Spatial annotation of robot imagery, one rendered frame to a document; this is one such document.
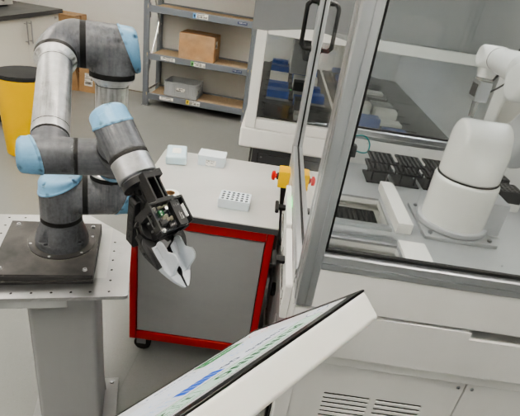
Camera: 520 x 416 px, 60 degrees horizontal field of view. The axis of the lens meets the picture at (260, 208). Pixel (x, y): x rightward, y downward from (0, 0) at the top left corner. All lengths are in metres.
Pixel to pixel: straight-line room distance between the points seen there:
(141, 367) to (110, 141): 1.46
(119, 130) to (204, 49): 4.51
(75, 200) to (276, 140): 1.22
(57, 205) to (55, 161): 0.44
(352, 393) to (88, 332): 0.84
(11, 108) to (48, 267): 2.68
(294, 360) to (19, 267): 0.98
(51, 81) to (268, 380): 0.79
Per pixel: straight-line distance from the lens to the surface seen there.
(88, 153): 0.96
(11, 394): 2.18
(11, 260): 1.46
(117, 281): 1.40
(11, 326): 2.46
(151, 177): 0.83
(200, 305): 1.98
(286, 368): 0.60
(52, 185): 1.36
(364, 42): 0.85
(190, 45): 5.38
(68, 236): 1.44
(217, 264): 1.84
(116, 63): 1.25
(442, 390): 1.34
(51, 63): 1.16
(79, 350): 1.67
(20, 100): 3.95
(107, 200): 1.38
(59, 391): 1.81
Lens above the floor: 1.62
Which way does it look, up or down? 28 degrees down
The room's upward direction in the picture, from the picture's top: 9 degrees clockwise
